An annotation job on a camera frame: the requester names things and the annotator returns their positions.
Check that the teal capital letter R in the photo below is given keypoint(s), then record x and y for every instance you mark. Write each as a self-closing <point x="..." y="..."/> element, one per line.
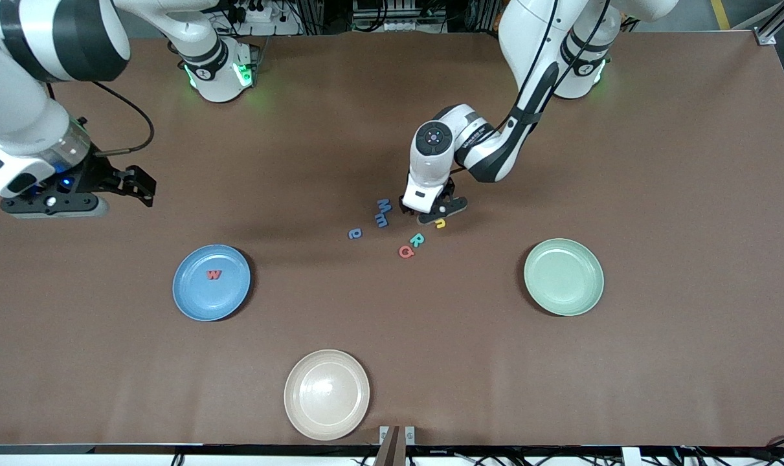
<point x="416" y="242"/>

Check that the blue lowercase letter m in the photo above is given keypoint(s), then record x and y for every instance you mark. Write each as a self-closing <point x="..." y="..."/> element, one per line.
<point x="381" y="221"/>

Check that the blue capital letter M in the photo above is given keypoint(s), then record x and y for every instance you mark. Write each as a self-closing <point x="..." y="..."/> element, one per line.
<point x="383" y="206"/>

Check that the green plate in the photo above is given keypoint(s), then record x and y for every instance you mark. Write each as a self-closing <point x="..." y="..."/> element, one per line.
<point x="563" y="285"/>

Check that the blue plate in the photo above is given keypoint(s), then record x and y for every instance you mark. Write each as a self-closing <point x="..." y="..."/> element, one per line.
<point x="204" y="301"/>

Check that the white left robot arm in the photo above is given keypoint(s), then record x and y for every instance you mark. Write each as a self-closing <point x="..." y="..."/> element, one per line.
<point x="534" y="52"/>

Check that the blue lowercase letter e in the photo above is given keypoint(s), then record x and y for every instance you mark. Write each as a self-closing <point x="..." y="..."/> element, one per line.
<point x="355" y="233"/>

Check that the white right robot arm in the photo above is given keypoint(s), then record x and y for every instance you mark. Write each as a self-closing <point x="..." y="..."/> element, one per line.
<point x="16" y="65"/>

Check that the aluminium frame profile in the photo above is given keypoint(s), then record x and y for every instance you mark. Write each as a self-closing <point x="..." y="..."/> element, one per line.
<point x="777" y="22"/>

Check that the table edge post bracket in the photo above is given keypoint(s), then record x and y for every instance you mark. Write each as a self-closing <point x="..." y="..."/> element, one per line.
<point x="392" y="446"/>

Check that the red capital letter Q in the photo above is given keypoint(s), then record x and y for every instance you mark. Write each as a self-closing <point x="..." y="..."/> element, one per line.
<point x="400" y="252"/>

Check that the white power strip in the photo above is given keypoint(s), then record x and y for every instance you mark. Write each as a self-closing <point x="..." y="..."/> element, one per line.
<point x="262" y="16"/>

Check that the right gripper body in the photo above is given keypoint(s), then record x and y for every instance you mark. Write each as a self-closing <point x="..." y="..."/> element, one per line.
<point x="98" y="172"/>

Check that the beige plate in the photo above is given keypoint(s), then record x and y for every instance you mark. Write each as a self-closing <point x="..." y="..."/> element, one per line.
<point x="327" y="395"/>

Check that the metal electronics rack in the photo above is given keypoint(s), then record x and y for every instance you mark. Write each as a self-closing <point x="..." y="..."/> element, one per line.
<point x="398" y="13"/>

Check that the red lowercase letter w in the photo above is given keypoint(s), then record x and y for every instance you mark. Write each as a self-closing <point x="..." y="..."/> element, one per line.
<point x="214" y="275"/>

